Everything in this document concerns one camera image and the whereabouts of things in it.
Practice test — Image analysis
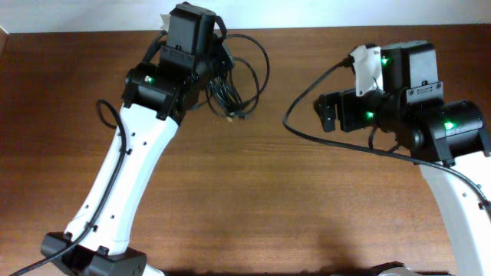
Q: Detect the black right camera cable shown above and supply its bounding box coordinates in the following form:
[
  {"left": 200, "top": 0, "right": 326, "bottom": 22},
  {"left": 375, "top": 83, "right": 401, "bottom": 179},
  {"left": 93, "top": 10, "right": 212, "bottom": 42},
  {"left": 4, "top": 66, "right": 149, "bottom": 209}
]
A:
[{"left": 282, "top": 57, "right": 491, "bottom": 215}]

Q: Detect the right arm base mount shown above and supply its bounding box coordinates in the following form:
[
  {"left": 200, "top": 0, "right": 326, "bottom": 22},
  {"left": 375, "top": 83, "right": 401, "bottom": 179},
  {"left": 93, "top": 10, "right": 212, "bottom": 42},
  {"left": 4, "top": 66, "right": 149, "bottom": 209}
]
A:
[{"left": 369, "top": 261, "right": 421, "bottom": 276}]

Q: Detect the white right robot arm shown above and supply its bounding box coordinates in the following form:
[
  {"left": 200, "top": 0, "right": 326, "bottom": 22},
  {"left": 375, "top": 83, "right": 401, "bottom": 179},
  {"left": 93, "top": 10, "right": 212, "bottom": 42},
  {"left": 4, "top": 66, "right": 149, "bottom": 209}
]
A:
[{"left": 314, "top": 41, "right": 490, "bottom": 275}]

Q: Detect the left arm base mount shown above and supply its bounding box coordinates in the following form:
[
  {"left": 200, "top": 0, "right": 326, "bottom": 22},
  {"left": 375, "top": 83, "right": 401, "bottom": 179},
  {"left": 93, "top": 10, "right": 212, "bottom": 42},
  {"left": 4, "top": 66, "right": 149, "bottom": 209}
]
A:
[{"left": 142, "top": 264, "right": 166, "bottom": 276}]

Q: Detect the black left camera cable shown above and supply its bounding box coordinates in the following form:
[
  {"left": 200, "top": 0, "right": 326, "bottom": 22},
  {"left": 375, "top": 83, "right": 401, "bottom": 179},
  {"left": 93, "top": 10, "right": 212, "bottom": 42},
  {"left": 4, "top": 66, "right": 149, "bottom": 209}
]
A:
[{"left": 7, "top": 30, "right": 170, "bottom": 276}]

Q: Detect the black usb cable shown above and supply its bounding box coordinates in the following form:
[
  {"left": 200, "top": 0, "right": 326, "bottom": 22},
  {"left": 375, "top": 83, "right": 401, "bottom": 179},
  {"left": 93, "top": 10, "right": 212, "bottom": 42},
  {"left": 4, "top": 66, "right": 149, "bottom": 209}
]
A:
[{"left": 191, "top": 33, "right": 271, "bottom": 123}]

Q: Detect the black camera cable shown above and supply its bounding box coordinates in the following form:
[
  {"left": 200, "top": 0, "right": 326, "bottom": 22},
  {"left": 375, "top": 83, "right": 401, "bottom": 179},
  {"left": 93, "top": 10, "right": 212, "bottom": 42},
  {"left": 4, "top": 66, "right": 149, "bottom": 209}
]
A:
[
  {"left": 282, "top": 57, "right": 491, "bottom": 215},
  {"left": 7, "top": 30, "right": 170, "bottom": 276}
]

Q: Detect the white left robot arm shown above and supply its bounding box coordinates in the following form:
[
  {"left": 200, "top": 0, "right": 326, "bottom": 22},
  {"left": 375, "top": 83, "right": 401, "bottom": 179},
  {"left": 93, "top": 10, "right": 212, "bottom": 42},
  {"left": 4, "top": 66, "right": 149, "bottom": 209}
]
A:
[{"left": 41, "top": 3, "right": 233, "bottom": 276}]

